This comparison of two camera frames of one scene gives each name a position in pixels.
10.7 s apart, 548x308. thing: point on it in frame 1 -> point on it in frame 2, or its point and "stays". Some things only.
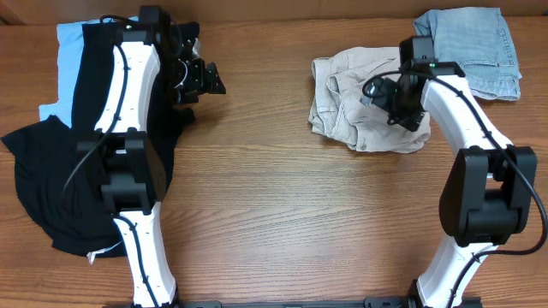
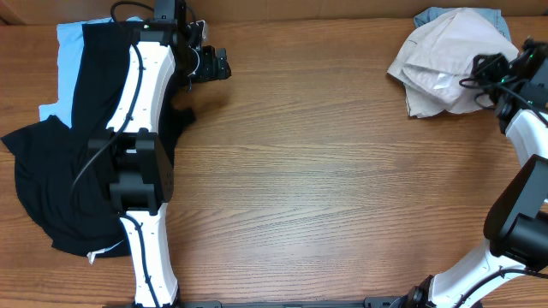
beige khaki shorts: x=336 y=110 -> x=436 y=57
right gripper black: x=405 y=118 -> x=484 y=68
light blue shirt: x=69 y=37 stays
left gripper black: x=205 y=78 -> x=216 y=64
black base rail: x=376 y=302 stays
